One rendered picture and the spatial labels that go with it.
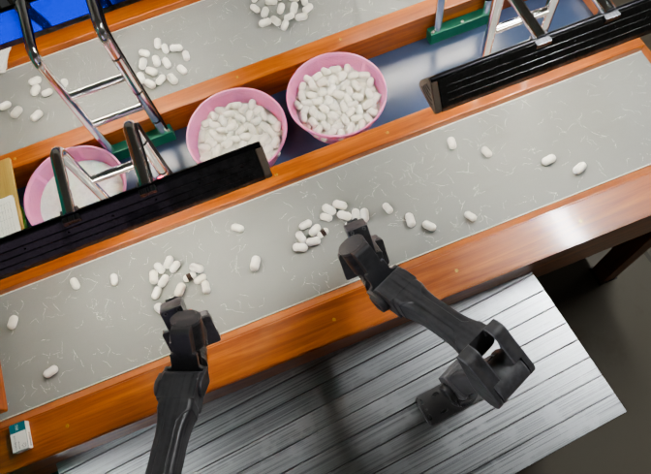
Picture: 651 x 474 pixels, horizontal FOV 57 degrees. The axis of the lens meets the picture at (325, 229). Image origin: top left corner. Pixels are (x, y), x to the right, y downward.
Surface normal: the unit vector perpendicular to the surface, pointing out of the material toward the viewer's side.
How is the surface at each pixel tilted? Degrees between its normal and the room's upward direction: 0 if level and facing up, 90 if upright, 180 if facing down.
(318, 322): 0
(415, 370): 0
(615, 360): 0
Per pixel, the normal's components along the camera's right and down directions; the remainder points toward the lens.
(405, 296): -0.41, -0.65
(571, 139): -0.08, -0.38
